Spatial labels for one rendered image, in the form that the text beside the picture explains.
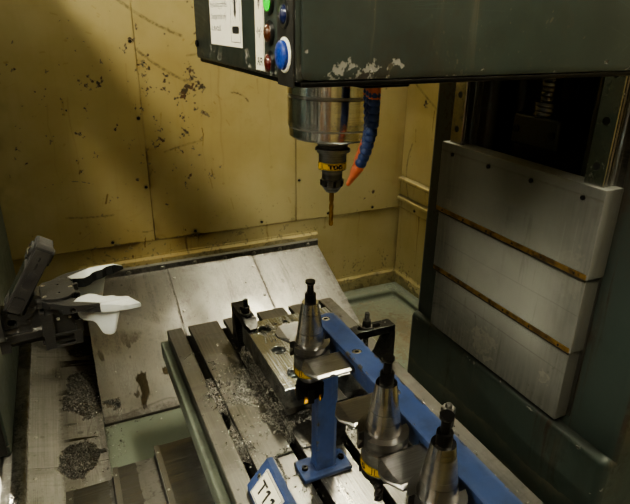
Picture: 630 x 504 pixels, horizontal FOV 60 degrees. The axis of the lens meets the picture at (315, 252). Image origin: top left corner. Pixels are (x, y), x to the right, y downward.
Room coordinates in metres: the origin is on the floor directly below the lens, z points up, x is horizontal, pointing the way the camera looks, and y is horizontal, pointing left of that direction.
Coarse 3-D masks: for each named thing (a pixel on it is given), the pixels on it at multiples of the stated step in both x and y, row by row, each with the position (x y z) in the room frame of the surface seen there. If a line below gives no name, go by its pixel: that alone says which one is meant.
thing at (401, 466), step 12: (420, 444) 0.52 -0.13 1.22; (384, 456) 0.50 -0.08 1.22; (396, 456) 0.50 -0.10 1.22; (408, 456) 0.50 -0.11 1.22; (420, 456) 0.50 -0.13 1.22; (384, 468) 0.48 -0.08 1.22; (396, 468) 0.48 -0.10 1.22; (408, 468) 0.48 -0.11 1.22; (420, 468) 0.48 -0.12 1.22; (384, 480) 0.47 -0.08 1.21; (396, 480) 0.47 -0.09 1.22; (408, 480) 0.47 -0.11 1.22
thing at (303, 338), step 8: (304, 304) 0.73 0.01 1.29; (312, 304) 0.73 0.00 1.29; (304, 312) 0.73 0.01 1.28; (312, 312) 0.72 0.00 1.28; (304, 320) 0.72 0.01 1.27; (312, 320) 0.72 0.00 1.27; (320, 320) 0.73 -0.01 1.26; (304, 328) 0.72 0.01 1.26; (312, 328) 0.72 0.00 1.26; (320, 328) 0.73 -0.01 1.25; (296, 336) 0.73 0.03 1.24; (304, 336) 0.72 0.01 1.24; (312, 336) 0.72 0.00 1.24; (320, 336) 0.73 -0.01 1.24; (304, 344) 0.72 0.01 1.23; (312, 344) 0.72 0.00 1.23; (320, 344) 0.72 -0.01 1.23
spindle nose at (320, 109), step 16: (288, 96) 0.96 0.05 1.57; (304, 96) 0.91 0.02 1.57; (320, 96) 0.90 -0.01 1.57; (336, 96) 0.90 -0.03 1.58; (352, 96) 0.90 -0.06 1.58; (288, 112) 0.96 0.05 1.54; (304, 112) 0.91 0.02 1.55; (320, 112) 0.90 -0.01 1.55; (336, 112) 0.90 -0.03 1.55; (352, 112) 0.90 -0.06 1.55; (304, 128) 0.91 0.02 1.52; (320, 128) 0.90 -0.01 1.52; (336, 128) 0.90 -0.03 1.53; (352, 128) 0.90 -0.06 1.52
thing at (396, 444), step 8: (360, 424) 0.54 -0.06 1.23; (360, 432) 0.53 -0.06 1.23; (408, 432) 0.53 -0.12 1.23; (360, 440) 0.54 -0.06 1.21; (368, 440) 0.52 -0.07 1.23; (376, 440) 0.52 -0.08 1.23; (392, 440) 0.52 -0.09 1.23; (400, 440) 0.52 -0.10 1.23; (368, 448) 0.51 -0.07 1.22; (376, 448) 0.51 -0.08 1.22; (384, 448) 0.51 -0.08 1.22; (392, 448) 0.51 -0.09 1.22; (400, 448) 0.51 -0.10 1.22; (368, 456) 0.51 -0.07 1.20; (376, 456) 0.51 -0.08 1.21
